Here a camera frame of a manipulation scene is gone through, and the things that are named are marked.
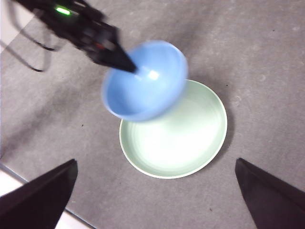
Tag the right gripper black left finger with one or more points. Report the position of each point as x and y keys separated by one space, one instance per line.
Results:
x=38 y=202

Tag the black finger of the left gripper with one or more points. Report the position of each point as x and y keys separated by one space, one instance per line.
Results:
x=116 y=59

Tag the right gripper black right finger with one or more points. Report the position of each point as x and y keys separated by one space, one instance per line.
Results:
x=274 y=202

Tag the blue ribbed bowl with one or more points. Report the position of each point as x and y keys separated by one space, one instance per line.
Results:
x=143 y=95

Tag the green round plate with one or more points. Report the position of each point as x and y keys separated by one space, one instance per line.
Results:
x=174 y=145

